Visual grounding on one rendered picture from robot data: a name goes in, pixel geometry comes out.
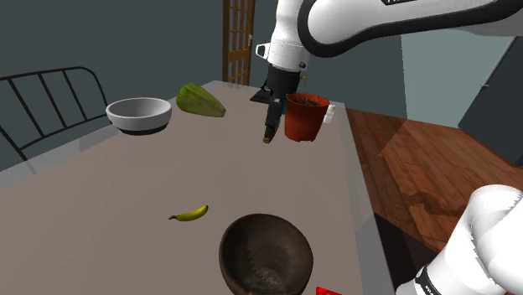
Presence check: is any dark brown bowl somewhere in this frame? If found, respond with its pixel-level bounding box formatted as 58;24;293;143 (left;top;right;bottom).
219;213;315;295

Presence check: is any black metal frame chair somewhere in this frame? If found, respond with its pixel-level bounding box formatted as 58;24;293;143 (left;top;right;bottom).
0;65;111;162

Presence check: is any wooden lattice door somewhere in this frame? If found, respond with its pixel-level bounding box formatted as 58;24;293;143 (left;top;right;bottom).
221;0;256;87

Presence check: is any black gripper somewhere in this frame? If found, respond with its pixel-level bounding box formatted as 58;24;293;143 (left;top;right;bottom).
262;64;303;144

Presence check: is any terracotta flower pot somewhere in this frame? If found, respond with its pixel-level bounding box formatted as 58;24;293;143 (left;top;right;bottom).
284;92;331;142

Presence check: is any green leafy vegetable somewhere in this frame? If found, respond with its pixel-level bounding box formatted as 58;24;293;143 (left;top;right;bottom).
175;82;227;118

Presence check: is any white bowl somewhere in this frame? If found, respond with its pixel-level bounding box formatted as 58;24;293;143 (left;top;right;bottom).
106;96;173;137

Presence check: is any yellow banana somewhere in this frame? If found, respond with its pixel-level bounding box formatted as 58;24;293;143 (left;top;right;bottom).
168;204;210;223

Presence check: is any black flat object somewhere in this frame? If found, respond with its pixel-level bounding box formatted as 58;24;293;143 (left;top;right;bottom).
249;86;273;104

